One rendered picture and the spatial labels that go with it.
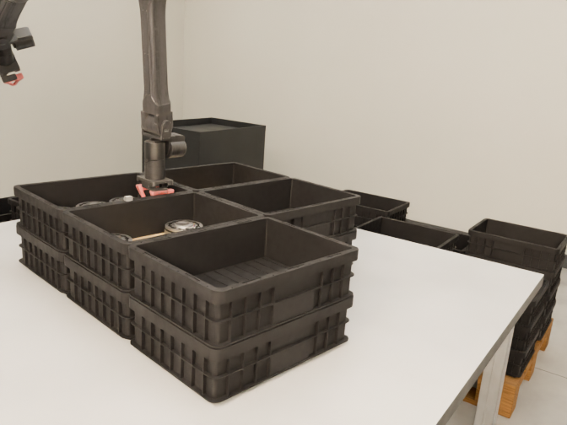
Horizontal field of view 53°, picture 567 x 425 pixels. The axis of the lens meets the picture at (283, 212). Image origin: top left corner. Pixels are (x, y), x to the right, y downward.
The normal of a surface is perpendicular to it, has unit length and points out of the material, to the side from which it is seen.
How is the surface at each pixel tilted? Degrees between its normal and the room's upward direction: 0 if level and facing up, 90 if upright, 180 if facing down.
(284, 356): 90
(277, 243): 90
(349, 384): 0
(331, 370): 0
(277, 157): 90
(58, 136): 90
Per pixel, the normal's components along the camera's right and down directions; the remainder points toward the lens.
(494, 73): -0.57, 0.18
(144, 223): 0.71, 0.23
